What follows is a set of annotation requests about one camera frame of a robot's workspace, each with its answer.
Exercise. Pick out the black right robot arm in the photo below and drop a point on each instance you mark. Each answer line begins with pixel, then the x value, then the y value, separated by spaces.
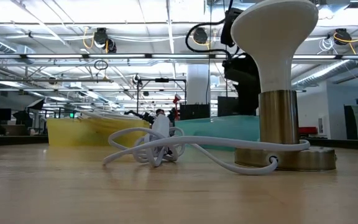
pixel 232 28

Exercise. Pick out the black background robot arm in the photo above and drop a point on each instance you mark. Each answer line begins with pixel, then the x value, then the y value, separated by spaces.
pixel 138 115

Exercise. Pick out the black power box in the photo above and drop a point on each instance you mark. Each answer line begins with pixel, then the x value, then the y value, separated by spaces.
pixel 227 106

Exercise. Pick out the white building column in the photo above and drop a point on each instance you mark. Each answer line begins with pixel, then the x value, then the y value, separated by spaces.
pixel 197 84

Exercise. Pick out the white brass mushroom table lamp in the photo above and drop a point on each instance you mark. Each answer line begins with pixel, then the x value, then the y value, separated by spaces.
pixel 278 118

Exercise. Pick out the green translucent plastic tray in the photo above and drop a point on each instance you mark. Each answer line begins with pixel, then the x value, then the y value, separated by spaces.
pixel 222 127

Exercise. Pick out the red box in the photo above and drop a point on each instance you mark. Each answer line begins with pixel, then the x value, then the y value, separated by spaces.
pixel 308 130

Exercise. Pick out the person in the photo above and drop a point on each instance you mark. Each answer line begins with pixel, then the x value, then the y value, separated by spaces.
pixel 159 112

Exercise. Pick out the yellow translucent plastic tray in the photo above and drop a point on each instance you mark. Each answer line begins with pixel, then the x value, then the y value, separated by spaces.
pixel 82 132

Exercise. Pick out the black background gantry frame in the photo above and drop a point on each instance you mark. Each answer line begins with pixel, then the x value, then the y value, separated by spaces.
pixel 162 80

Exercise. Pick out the black aluminium table frame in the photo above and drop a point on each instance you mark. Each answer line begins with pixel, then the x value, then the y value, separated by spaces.
pixel 11 140

